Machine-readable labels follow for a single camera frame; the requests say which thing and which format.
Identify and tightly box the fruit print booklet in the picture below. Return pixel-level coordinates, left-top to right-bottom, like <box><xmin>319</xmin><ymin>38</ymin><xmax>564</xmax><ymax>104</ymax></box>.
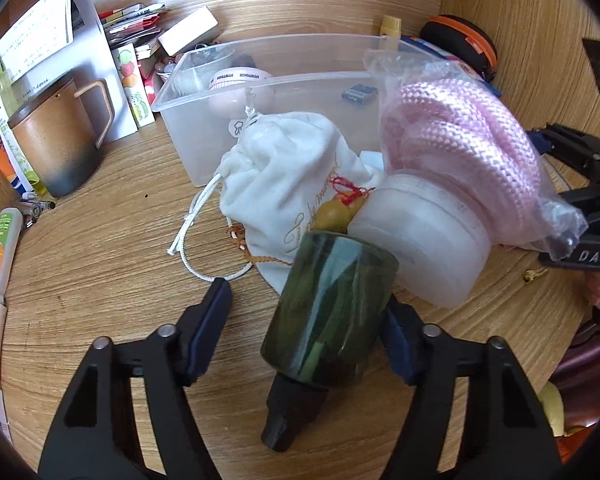
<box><xmin>114</xmin><ymin>42</ymin><xmax>157</xmax><ymax>128</ymax></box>

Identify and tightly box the wooden desktop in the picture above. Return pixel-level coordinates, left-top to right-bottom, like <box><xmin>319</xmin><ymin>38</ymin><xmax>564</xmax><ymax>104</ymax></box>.
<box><xmin>0</xmin><ymin>7</ymin><xmax>600</xmax><ymax>480</ymax></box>

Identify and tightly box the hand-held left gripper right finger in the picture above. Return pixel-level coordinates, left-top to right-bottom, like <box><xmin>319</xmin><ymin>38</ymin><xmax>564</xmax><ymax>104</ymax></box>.
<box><xmin>380</xmin><ymin>296</ymin><xmax>563</xmax><ymax>480</ymax></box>

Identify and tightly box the yellow gourd charm with cord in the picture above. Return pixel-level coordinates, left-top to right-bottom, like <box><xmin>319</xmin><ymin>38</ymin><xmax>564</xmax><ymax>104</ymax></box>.
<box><xmin>225</xmin><ymin>180</ymin><xmax>378</xmax><ymax>268</ymax></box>

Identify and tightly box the white pink round gadget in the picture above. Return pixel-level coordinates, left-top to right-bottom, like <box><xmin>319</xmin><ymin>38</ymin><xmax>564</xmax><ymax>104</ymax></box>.
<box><xmin>207</xmin><ymin>66</ymin><xmax>276</xmax><ymax>121</ymax></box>

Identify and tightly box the small blue box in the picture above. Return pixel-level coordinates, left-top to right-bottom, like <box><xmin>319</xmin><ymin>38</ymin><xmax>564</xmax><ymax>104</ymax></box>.
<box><xmin>341</xmin><ymin>83</ymin><xmax>378</xmax><ymax>106</ymax></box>

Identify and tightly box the pink rope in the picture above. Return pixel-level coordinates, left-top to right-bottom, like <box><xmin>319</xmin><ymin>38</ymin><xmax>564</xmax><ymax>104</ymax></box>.
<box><xmin>365</xmin><ymin>50</ymin><xmax>588</xmax><ymax>261</ymax></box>

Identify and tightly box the black orange zip case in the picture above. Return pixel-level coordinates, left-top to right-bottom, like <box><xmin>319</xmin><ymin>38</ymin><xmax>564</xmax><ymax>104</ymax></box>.
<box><xmin>420</xmin><ymin>14</ymin><xmax>499</xmax><ymax>83</ymax></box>

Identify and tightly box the white orange tube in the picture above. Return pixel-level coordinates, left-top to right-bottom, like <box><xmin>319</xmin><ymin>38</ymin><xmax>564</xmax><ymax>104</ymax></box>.
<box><xmin>0</xmin><ymin>208</ymin><xmax>25</xmax><ymax>294</ymax></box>

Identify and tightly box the dark green bottle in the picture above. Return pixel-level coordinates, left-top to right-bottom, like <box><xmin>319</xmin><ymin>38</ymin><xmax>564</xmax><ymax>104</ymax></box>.
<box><xmin>260</xmin><ymin>230</ymin><xmax>400</xmax><ymax>453</ymax></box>

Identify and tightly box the brown mug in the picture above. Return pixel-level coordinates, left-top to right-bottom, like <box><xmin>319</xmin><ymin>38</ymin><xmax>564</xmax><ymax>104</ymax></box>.
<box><xmin>7</xmin><ymin>76</ymin><xmax>116</xmax><ymax>198</ymax></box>

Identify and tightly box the person's clothing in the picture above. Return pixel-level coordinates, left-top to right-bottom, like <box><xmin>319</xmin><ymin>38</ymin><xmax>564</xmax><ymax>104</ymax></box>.
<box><xmin>540</xmin><ymin>325</ymin><xmax>600</xmax><ymax>456</ymax></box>

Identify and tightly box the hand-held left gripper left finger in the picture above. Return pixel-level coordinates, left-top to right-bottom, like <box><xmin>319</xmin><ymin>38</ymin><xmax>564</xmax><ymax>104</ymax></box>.
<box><xmin>37</xmin><ymin>276</ymin><xmax>233</xmax><ymax>480</ymax></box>

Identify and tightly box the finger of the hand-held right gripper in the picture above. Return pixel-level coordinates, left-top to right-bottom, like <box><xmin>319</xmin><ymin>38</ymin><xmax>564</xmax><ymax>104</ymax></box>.
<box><xmin>560</xmin><ymin>185</ymin><xmax>600</xmax><ymax>221</ymax></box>
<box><xmin>526</xmin><ymin>125</ymin><xmax>600</xmax><ymax>183</ymax></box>

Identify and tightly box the metal keychain clip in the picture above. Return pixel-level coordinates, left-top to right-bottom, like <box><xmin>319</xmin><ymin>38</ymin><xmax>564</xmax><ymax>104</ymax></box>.
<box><xmin>15</xmin><ymin>199</ymin><xmax>57</xmax><ymax>227</ymax></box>

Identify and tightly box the clear plastic storage box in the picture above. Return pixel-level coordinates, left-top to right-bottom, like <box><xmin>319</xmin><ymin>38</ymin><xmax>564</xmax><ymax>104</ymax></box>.
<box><xmin>151</xmin><ymin>33</ymin><xmax>461</xmax><ymax>188</ymax></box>

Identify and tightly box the white cardboard box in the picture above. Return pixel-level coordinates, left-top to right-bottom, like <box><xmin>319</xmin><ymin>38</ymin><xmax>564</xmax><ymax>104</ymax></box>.
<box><xmin>157</xmin><ymin>7</ymin><xmax>219</xmax><ymax>56</ymax></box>

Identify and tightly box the yellow tube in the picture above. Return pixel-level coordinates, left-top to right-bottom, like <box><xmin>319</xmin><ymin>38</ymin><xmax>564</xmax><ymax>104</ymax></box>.
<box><xmin>380</xmin><ymin>15</ymin><xmax>402</xmax><ymax>52</ymax></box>

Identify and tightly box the stack of books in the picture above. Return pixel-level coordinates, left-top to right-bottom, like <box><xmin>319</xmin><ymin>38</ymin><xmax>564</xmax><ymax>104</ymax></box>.
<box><xmin>99</xmin><ymin>1</ymin><xmax>172</xmax><ymax>61</ymax></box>

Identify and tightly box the white round jar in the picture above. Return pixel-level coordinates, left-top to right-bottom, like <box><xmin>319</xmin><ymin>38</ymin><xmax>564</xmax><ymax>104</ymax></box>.
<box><xmin>347</xmin><ymin>172</ymin><xmax>491</xmax><ymax>309</ymax></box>

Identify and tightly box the white drawstring pouch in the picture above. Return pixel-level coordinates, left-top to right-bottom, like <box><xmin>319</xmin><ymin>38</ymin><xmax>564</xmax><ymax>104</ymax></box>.
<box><xmin>167</xmin><ymin>105</ymin><xmax>387</xmax><ymax>296</ymax></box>

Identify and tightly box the light green spray bottle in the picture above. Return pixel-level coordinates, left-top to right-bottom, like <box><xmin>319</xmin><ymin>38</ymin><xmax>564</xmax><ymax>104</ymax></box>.
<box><xmin>0</xmin><ymin>45</ymin><xmax>21</xmax><ymax>117</ymax></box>

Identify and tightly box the person's right hand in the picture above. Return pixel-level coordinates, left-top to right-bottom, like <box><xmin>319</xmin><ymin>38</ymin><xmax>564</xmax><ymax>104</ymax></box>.
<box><xmin>584</xmin><ymin>271</ymin><xmax>600</xmax><ymax>307</ymax></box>

